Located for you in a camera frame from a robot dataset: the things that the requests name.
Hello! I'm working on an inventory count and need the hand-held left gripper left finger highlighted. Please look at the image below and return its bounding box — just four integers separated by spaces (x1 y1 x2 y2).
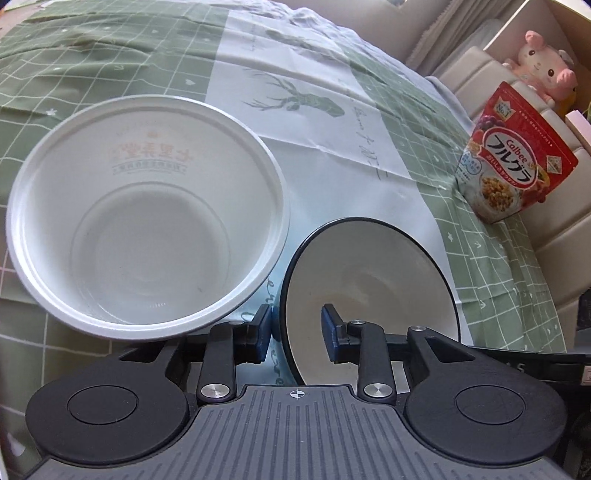
117 304 278 405

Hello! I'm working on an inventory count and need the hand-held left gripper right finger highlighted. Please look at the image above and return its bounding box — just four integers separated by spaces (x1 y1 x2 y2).
321 303 481 404

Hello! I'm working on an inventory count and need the white bowl with dark rim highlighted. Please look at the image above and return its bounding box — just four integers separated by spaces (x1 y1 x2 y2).
279 218 460 386

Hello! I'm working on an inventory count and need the large white plastic bowl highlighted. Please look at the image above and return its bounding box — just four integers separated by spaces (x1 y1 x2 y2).
6 95 291 341

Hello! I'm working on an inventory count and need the red cereal bag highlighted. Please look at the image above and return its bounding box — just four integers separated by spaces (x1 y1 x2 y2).
455 80 579 225

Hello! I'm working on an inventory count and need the green checked bed sheet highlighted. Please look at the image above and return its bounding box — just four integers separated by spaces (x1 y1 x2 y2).
0 0 578 462

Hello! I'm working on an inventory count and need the small pink box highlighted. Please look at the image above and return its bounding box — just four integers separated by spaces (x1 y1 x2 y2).
566 111 591 155

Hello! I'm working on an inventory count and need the pink plush toy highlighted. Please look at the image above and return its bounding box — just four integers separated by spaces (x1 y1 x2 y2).
503 30 579 104

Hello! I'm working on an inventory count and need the light cardboard box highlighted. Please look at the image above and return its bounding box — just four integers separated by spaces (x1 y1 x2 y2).
480 0 591 93

